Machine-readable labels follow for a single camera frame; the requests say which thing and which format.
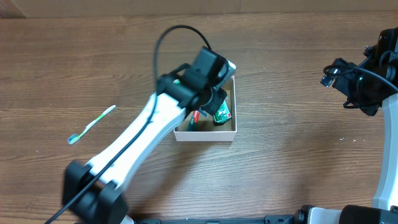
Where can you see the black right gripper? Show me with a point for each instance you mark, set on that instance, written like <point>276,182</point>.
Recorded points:
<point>342,86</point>

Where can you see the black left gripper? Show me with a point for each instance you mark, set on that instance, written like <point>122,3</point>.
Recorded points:
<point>213,104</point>

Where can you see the teal toothpaste tube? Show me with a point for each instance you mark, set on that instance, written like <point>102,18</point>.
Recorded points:
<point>192,126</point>

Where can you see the green white toothbrush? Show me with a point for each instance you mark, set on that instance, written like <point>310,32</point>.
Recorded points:
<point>76,137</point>

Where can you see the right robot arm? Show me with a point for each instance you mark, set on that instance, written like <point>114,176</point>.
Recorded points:
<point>369,86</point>

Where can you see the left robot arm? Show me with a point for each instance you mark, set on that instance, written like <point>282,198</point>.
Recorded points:
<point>94,191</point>

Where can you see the open white cardboard box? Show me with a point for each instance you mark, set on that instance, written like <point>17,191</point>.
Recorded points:
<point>206,130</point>

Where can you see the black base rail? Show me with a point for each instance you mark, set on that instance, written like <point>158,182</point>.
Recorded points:
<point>268,219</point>

